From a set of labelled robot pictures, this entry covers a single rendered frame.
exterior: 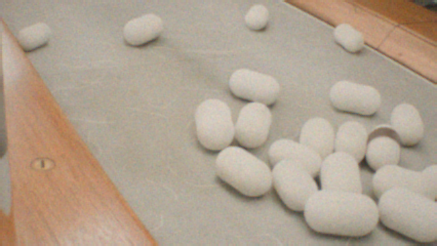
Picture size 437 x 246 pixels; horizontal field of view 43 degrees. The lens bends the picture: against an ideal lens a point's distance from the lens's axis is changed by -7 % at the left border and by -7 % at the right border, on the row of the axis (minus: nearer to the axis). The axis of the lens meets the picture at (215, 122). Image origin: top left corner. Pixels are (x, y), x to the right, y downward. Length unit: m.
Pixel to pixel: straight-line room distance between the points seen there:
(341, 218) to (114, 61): 0.23
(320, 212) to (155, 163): 0.10
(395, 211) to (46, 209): 0.16
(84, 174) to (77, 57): 0.19
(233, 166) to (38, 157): 0.10
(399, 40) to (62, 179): 0.35
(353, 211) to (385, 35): 0.29
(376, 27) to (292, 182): 0.29
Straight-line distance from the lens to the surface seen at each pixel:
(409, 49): 0.52
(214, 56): 0.46
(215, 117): 0.32
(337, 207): 0.27
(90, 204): 0.24
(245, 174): 0.29
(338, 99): 0.39
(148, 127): 0.35
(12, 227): 0.17
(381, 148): 0.33
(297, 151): 0.31
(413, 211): 0.29
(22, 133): 0.29
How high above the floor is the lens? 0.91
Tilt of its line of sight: 28 degrees down
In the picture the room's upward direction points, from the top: 7 degrees clockwise
